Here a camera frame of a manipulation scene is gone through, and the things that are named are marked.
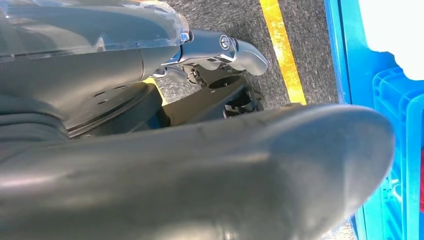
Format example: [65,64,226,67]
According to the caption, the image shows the blue metal shelf rack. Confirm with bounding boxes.
[322,0,403,240]

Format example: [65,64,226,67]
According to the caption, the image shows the robot's own black legs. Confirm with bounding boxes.
[62,64,266,138]

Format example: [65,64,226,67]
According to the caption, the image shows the yellow floor tape square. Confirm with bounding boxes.
[142,0,308,107]

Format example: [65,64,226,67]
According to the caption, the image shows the blue plastic bin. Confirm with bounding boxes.
[372,67,424,240]

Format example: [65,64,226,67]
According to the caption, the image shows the red flat item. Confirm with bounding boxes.
[419,149,424,215]

